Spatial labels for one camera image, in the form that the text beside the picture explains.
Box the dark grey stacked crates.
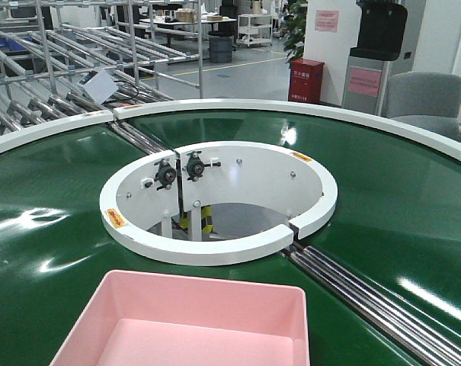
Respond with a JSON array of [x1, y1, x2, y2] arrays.
[[209, 31, 233, 63]]

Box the grey fabric chair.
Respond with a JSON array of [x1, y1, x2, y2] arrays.
[[381, 72, 461, 142]]

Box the steel transfer rollers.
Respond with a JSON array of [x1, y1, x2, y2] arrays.
[[282, 241, 461, 365]]

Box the white box on rack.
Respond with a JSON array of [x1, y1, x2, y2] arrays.
[[77, 68, 118, 104]]

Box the white inner conveyor ring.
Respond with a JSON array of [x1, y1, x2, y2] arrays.
[[98, 140, 339, 267]]

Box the metal roller rack shelf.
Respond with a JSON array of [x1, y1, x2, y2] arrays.
[[0, 1, 203, 136]]

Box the green circular conveyor belt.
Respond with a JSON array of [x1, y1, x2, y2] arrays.
[[0, 110, 461, 365]]

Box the black and grey kiosk stand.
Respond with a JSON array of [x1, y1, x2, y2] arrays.
[[342, 1, 408, 114]]

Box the pink plastic bin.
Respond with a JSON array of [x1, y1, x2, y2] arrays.
[[53, 270, 310, 365]]

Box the green potted plant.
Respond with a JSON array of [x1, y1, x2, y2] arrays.
[[281, 0, 308, 63]]

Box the red fire extinguisher box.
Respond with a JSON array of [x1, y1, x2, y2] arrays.
[[288, 59, 325, 104]]

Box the white outer conveyor rim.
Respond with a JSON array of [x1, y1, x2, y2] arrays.
[[0, 98, 461, 162]]

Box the pink wall notice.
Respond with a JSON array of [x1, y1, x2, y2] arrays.
[[315, 10, 340, 33]]

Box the white wire shelf cart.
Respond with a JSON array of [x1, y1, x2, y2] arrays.
[[237, 14, 273, 47]]

